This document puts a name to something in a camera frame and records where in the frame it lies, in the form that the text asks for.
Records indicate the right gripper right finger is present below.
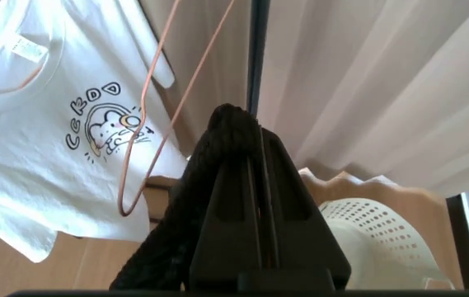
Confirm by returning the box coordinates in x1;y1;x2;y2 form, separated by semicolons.
258;127;351;290

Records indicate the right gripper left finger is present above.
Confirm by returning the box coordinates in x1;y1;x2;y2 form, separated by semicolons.
188;155;265;290

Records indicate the black garment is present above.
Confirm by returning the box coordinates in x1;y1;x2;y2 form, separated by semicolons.
109;102;264;290

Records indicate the white garment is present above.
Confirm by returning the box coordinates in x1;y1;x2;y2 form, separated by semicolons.
0;0;190;264

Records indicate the white laundry basket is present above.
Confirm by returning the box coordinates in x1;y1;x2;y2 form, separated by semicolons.
318;197;457;290

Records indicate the black clothes rack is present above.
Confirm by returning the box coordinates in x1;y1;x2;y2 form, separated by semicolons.
145;0;272;227

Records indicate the beige curtain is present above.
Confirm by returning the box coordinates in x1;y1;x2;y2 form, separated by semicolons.
134;0;469;199

